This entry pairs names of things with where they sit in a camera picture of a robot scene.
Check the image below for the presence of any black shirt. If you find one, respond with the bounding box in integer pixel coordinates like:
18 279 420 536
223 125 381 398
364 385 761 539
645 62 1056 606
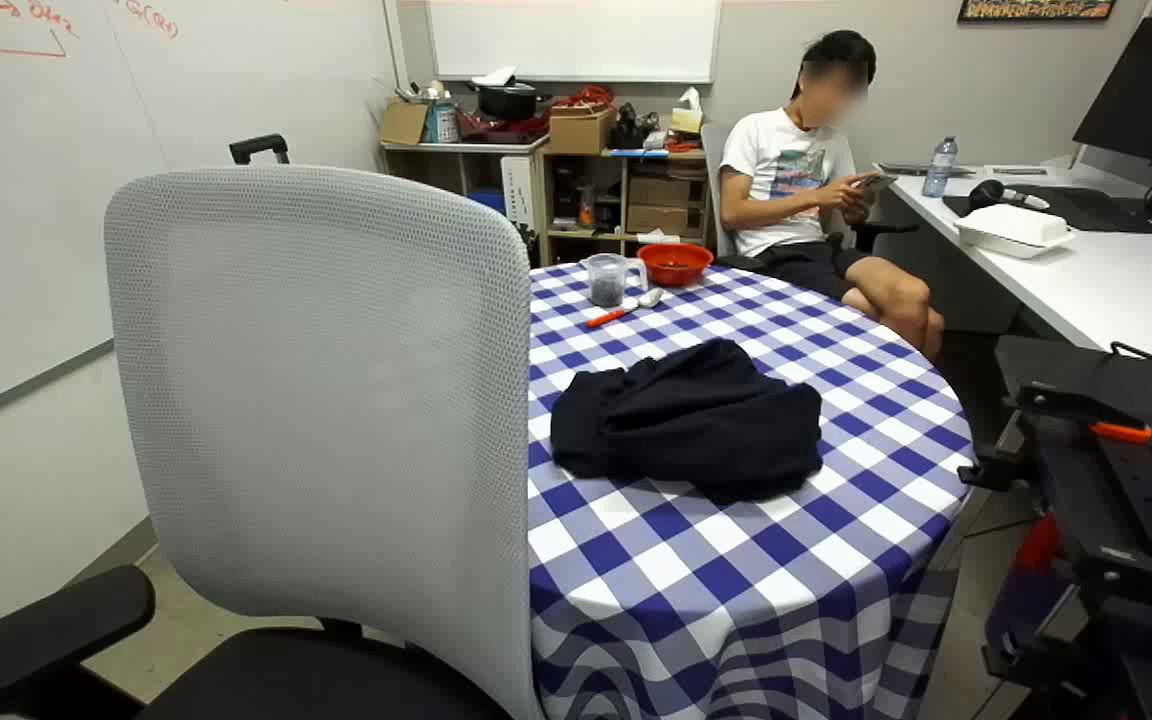
550 334 827 509

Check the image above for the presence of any grey mesh office chair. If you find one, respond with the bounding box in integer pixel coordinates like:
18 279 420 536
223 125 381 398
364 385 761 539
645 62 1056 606
0 161 550 720

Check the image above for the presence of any seated person in white shirt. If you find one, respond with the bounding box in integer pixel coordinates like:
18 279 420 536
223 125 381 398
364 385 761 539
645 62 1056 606
718 29 948 360

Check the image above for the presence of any red marker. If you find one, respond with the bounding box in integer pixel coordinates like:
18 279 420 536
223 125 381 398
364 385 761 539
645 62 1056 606
581 290 667 330

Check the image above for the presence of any clear plastic cup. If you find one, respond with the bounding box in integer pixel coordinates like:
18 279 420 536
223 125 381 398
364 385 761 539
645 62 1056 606
581 252 633 311

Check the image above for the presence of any red bowl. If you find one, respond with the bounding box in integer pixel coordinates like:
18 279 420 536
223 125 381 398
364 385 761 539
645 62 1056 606
638 241 718 290

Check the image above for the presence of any wooden shelf unit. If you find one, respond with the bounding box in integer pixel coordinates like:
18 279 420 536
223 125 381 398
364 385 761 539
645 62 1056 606
381 133 718 269

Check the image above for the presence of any large cardboard box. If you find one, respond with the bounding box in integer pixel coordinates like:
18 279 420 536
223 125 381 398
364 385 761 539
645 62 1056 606
626 172 711 243

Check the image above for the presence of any open cardboard box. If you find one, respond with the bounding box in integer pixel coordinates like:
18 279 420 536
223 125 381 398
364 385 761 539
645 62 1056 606
546 102 616 154

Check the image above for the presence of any blue white checked tablecloth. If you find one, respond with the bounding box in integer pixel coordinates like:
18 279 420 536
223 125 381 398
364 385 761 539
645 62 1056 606
521 257 979 720

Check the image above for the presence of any black pot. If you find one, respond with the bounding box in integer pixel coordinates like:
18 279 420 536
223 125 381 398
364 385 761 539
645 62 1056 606
471 77 546 128

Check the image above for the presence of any small cardboard box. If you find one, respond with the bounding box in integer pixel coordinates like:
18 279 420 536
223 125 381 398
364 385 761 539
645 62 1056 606
375 94 434 151

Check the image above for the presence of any white projection board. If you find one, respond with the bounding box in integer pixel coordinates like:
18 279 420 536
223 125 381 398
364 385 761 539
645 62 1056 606
426 0 723 87

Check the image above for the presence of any clear water bottle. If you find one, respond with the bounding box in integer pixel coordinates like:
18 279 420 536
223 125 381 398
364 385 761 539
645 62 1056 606
922 133 965 204

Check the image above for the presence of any white foam food container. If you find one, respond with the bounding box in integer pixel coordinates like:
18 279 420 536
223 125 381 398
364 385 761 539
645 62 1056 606
955 198 1077 259

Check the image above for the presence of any white desk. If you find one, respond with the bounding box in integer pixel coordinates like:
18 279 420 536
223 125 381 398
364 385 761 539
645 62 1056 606
883 164 1152 377

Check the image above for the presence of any black keyboard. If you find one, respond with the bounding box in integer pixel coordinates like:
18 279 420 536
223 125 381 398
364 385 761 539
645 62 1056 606
999 181 1152 236

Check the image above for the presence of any black computer monitor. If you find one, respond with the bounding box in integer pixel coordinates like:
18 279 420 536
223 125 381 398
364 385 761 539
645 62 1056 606
1074 13 1152 269

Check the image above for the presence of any framed wall picture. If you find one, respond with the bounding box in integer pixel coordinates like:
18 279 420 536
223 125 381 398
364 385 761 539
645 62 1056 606
955 0 1122 29

